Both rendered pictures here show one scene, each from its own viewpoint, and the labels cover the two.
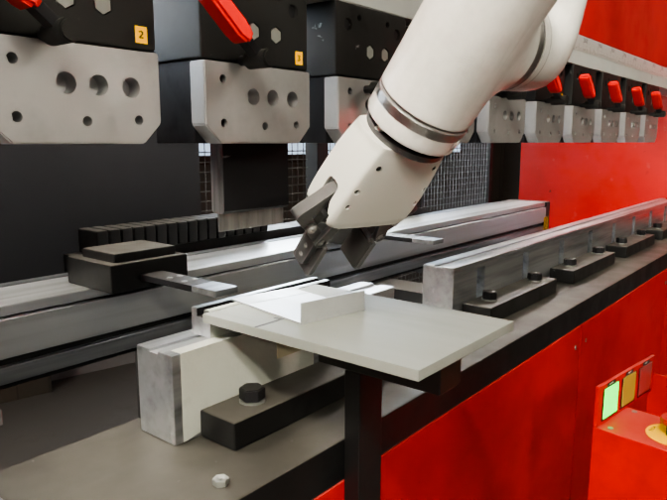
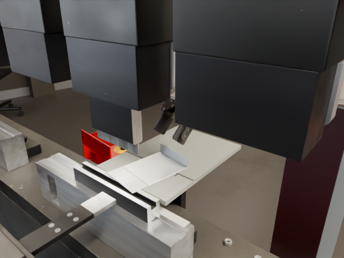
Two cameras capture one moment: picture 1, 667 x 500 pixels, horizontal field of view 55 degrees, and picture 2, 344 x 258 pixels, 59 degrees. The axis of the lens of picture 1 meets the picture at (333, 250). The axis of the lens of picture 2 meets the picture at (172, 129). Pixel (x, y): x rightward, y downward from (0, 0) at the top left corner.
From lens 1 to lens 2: 0.84 m
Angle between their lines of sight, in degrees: 86
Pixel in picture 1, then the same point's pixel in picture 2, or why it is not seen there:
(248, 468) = (212, 235)
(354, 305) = (165, 151)
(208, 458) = (204, 251)
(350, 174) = not seen: hidden behind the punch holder
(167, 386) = (190, 244)
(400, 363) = (235, 147)
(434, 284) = (11, 148)
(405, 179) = not seen: hidden behind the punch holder
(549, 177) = not seen: outside the picture
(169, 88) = (151, 65)
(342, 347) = (220, 157)
